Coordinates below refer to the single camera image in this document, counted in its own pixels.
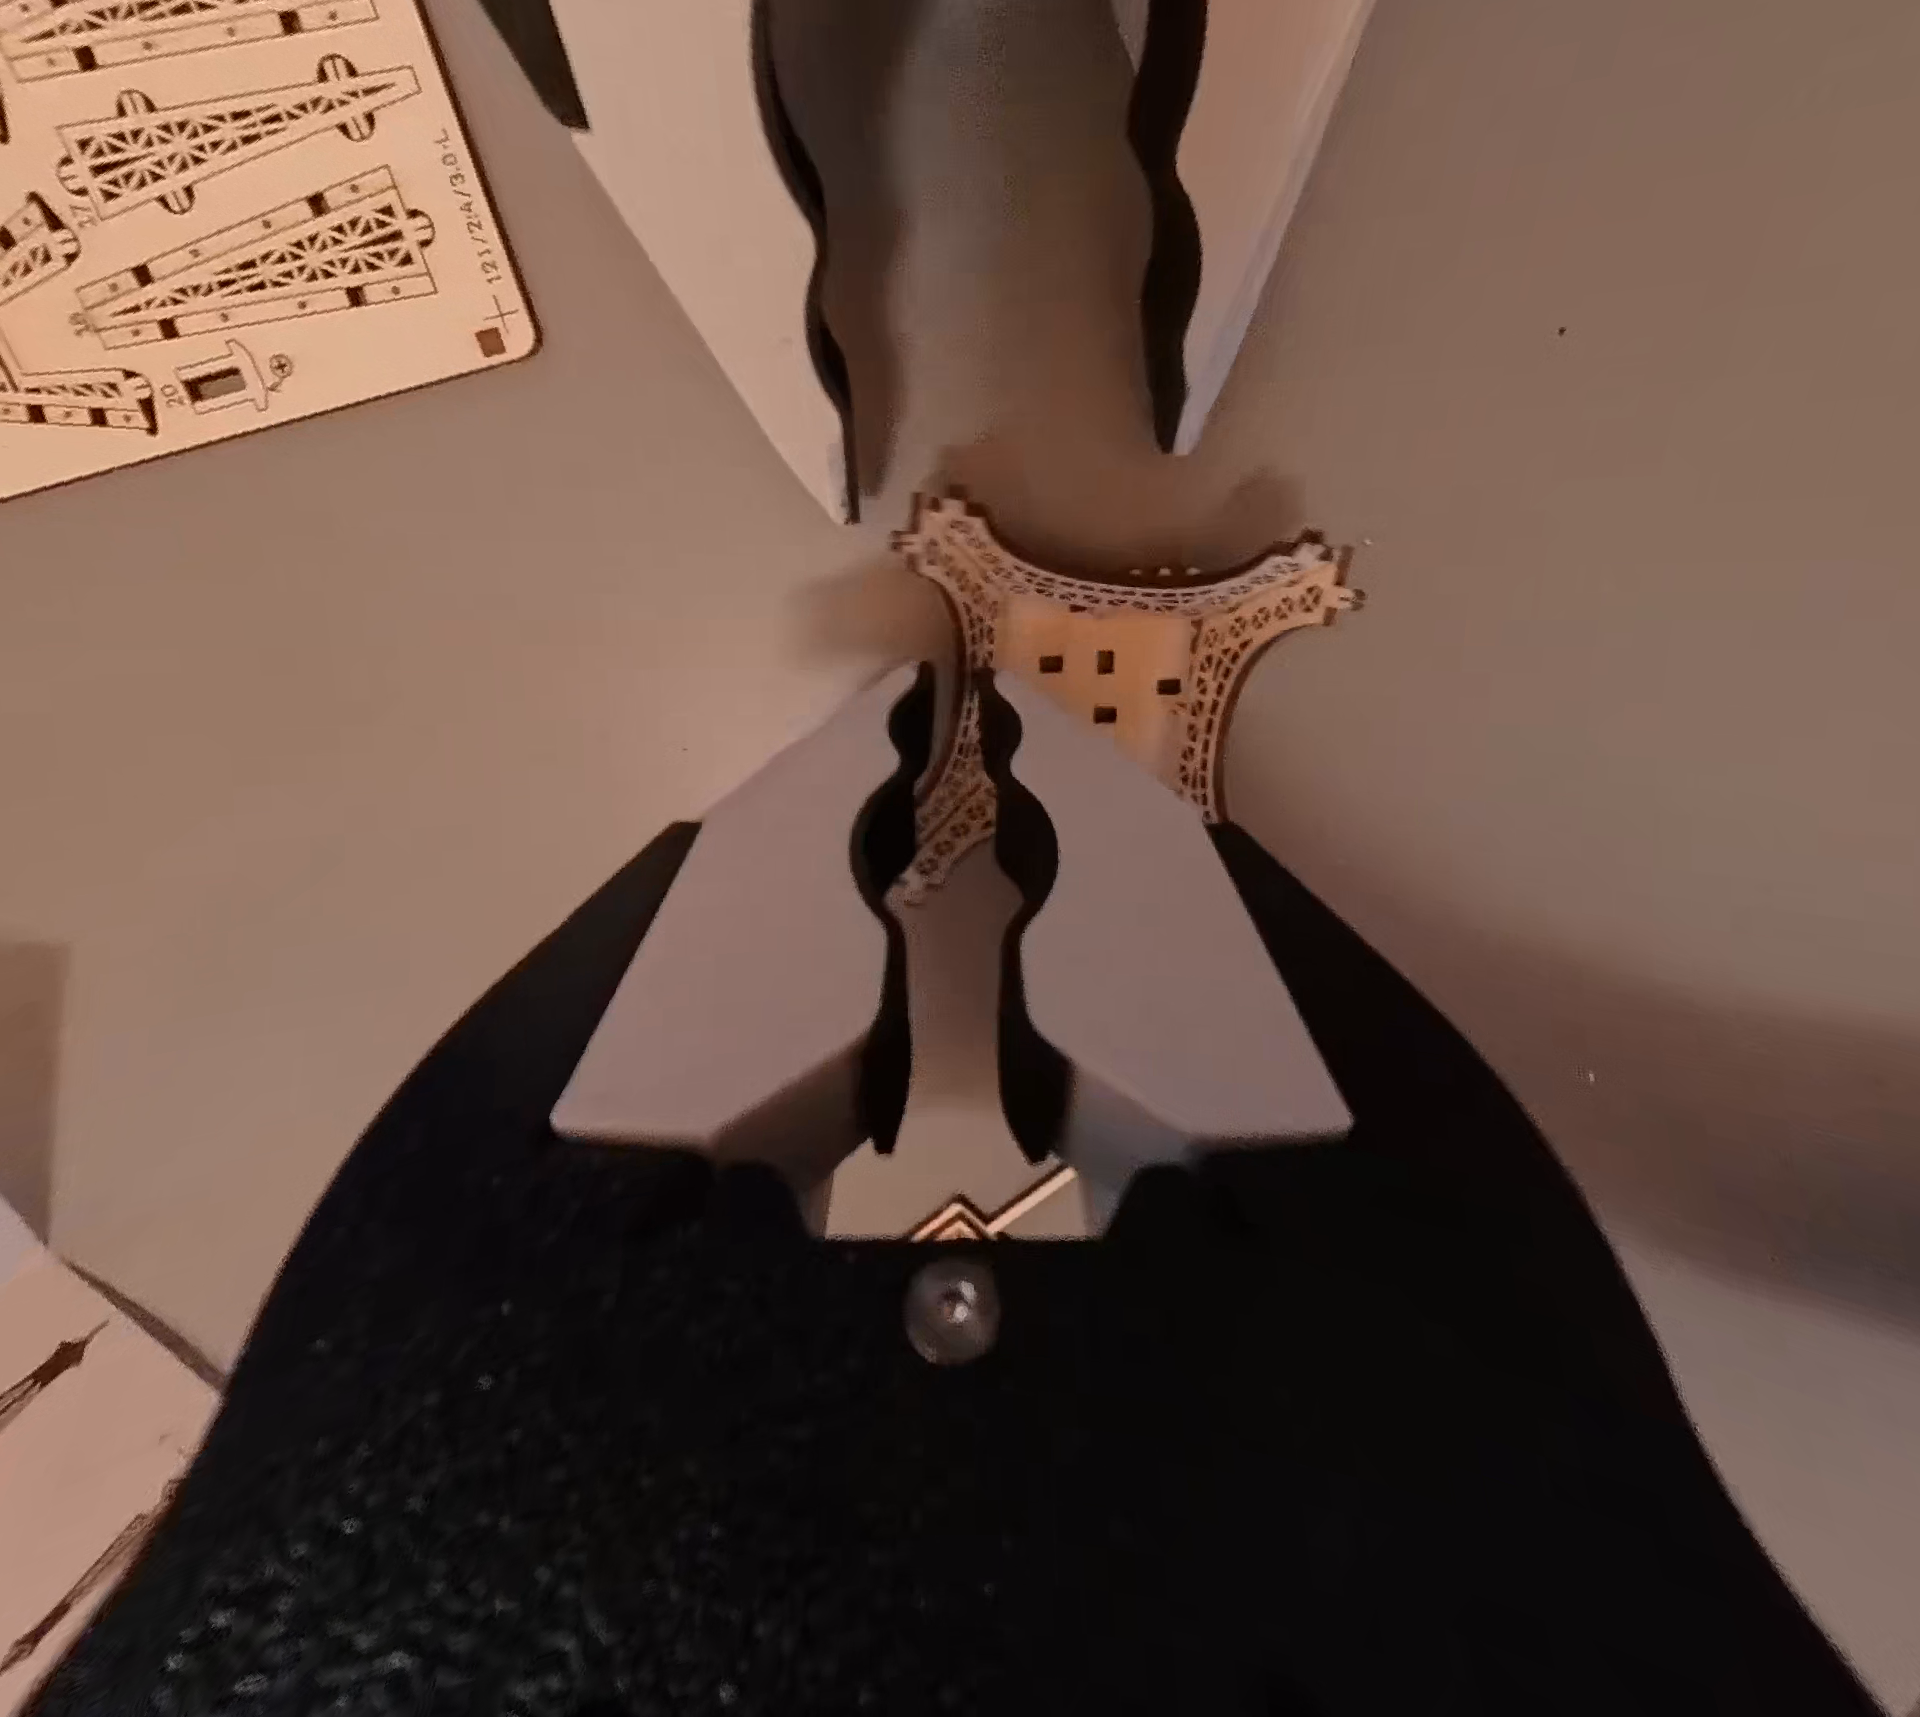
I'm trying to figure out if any wooden sheet with tower sides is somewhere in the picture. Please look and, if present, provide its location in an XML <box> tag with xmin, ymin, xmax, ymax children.
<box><xmin>0</xmin><ymin>0</ymin><xmax>546</xmax><ymax>504</ymax></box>

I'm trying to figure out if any white paper booklet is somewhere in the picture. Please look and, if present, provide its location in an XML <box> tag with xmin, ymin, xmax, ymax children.
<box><xmin>0</xmin><ymin>1199</ymin><xmax>229</xmax><ymax>1717</ymax></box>

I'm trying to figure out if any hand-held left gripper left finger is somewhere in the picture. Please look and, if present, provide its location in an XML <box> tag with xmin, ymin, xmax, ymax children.
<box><xmin>548</xmin><ymin>667</ymin><xmax>921</xmax><ymax>1239</ymax></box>

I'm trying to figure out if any wooden tower base model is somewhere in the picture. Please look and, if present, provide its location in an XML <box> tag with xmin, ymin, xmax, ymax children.
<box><xmin>884</xmin><ymin>486</ymin><xmax>1360</xmax><ymax>908</ymax></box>

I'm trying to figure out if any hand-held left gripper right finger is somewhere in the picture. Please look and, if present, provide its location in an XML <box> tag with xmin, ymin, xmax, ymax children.
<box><xmin>973</xmin><ymin>671</ymin><xmax>1356</xmax><ymax>1239</ymax></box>

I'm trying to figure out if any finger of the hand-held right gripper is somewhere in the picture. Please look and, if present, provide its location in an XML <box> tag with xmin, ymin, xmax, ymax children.
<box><xmin>1087</xmin><ymin>0</ymin><xmax>1412</xmax><ymax>456</ymax></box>
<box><xmin>486</xmin><ymin>0</ymin><xmax>870</xmax><ymax>527</ymax></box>

